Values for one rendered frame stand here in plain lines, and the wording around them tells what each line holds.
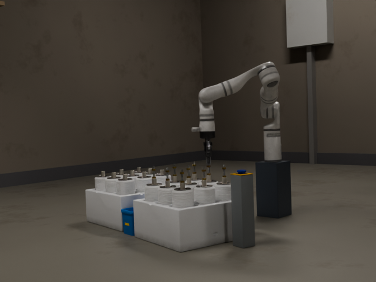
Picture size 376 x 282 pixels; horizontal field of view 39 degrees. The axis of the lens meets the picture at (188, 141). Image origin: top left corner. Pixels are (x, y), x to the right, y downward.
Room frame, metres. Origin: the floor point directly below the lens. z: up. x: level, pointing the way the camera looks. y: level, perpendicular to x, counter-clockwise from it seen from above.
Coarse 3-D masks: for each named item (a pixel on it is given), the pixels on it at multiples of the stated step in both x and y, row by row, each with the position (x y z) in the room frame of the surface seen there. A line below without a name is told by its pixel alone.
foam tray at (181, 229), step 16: (144, 208) 2.40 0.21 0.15; (160, 208) 2.29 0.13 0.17; (176, 208) 2.21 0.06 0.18; (192, 208) 2.21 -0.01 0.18; (208, 208) 2.26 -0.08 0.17; (224, 208) 2.31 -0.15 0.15; (144, 224) 2.41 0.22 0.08; (160, 224) 2.29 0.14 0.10; (176, 224) 2.19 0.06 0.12; (192, 224) 2.21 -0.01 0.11; (208, 224) 2.26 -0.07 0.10; (224, 224) 2.31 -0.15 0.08; (144, 240) 2.41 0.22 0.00; (160, 240) 2.30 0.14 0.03; (176, 240) 2.19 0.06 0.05; (192, 240) 2.21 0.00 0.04; (208, 240) 2.26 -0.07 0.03; (224, 240) 2.31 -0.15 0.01
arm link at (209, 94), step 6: (222, 84) 2.48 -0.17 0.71; (204, 90) 2.46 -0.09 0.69; (210, 90) 2.46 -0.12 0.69; (216, 90) 2.47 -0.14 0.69; (222, 90) 2.48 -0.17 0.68; (204, 96) 2.46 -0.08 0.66; (210, 96) 2.46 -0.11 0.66; (216, 96) 2.47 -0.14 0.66; (222, 96) 2.49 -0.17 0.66; (204, 102) 2.49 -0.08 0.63
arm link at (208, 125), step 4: (208, 120) 2.48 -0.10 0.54; (212, 120) 2.49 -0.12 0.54; (200, 124) 2.49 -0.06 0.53; (204, 124) 2.48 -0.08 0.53; (208, 124) 2.47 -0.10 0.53; (212, 124) 2.48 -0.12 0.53; (192, 128) 2.47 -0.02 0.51; (196, 128) 2.46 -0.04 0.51; (200, 128) 2.49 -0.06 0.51; (204, 128) 2.47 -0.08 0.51; (208, 128) 2.47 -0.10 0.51; (212, 128) 2.48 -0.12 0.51
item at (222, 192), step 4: (216, 184) 2.41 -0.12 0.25; (216, 188) 2.39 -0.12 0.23; (220, 188) 2.37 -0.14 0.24; (224, 188) 2.37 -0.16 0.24; (228, 188) 2.37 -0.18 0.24; (216, 192) 2.39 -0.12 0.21; (220, 192) 2.37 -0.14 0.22; (224, 192) 2.37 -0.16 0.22; (228, 192) 2.37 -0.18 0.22; (216, 196) 2.39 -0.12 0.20; (220, 196) 2.37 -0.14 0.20; (224, 196) 2.37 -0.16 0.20; (228, 196) 2.37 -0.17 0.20; (220, 200) 2.37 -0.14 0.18; (224, 200) 2.37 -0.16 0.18; (228, 200) 2.37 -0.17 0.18
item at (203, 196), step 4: (196, 188) 2.32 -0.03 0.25; (200, 188) 2.31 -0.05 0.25; (204, 188) 2.30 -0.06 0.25; (208, 188) 2.30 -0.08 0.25; (212, 188) 2.32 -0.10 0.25; (196, 192) 2.31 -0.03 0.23; (200, 192) 2.30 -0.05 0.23; (204, 192) 2.30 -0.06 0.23; (208, 192) 2.30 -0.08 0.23; (212, 192) 2.31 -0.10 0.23; (196, 196) 2.32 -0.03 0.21; (200, 196) 2.30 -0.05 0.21; (204, 196) 2.30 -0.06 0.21; (208, 196) 2.30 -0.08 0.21; (212, 196) 2.31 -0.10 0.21; (196, 200) 2.32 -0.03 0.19; (200, 200) 2.30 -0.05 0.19; (204, 200) 2.30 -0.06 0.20; (208, 200) 2.30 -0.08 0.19; (212, 200) 2.31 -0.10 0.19; (200, 204) 2.30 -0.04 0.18; (204, 204) 2.30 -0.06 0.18
